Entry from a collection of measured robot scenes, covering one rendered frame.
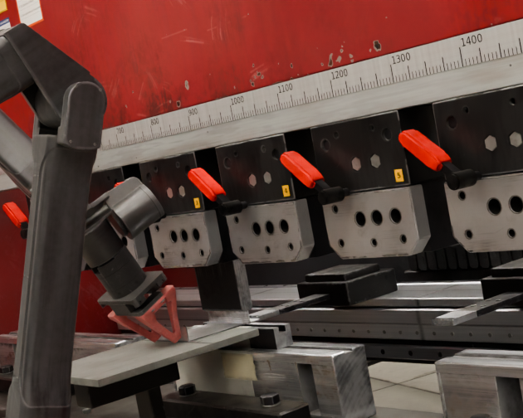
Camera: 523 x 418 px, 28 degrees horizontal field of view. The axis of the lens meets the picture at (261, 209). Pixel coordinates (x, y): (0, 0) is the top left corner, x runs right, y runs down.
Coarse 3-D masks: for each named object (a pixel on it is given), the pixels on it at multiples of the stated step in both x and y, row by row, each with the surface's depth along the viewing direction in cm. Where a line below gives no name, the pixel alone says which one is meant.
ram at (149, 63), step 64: (64, 0) 168; (128, 0) 153; (192, 0) 141; (256, 0) 131; (320, 0) 122; (384, 0) 115; (448, 0) 108; (512, 0) 102; (128, 64) 156; (192, 64) 144; (256, 64) 133; (320, 64) 124; (512, 64) 103; (256, 128) 136
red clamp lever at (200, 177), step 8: (200, 168) 143; (192, 176) 142; (200, 176) 141; (208, 176) 141; (200, 184) 140; (208, 184) 140; (216, 184) 140; (208, 192) 139; (216, 192) 139; (224, 192) 140; (216, 200) 139; (224, 200) 138; (224, 208) 137; (232, 208) 137; (240, 208) 138
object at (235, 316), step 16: (208, 272) 155; (224, 272) 152; (240, 272) 151; (208, 288) 156; (224, 288) 153; (240, 288) 150; (208, 304) 157; (224, 304) 153; (240, 304) 150; (224, 320) 156; (240, 320) 153
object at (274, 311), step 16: (320, 272) 169; (336, 272) 165; (352, 272) 163; (368, 272) 165; (384, 272) 166; (304, 288) 169; (320, 288) 165; (336, 288) 162; (352, 288) 161; (368, 288) 163; (384, 288) 166; (288, 304) 160; (304, 304) 161; (320, 304) 166; (336, 304) 163; (352, 304) 161
